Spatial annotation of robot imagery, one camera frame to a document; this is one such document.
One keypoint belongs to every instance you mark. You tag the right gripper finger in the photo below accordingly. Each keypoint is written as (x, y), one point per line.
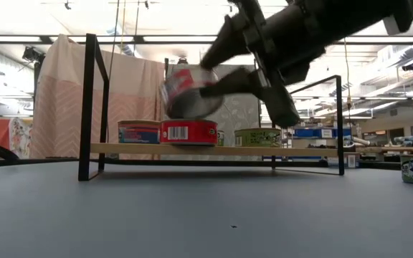
(235, 84)
(228, 43)

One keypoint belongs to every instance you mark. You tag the red label can silver lid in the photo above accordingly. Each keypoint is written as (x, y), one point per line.
(185, 86)
(192, 133)

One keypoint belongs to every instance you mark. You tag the Wild Planet can gold lid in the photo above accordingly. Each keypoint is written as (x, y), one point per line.
(138, 134)

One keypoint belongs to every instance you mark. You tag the grey-green leaf print cloth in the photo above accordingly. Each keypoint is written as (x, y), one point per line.
(238, 111)

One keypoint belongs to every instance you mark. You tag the small black round device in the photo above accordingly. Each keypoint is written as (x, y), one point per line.
(183, 61)

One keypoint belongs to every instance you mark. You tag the pink chevron cloth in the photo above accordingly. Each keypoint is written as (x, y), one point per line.
(131, 100)

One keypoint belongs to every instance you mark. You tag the black ceiling dome device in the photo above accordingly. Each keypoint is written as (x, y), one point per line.
(410, 66)

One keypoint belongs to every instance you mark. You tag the long wooden workbench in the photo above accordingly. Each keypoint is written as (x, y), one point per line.
(389, 149)

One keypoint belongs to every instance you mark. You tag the small black mounted device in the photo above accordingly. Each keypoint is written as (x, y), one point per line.
(32, 53)

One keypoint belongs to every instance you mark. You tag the white floral cloth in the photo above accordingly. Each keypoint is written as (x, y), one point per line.
(20, 136)

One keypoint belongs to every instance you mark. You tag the wooden shelf black metal frame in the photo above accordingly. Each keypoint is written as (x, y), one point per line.
(228, 149)

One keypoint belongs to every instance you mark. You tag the black aluminium table frame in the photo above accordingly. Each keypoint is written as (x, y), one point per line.
(192, 162)

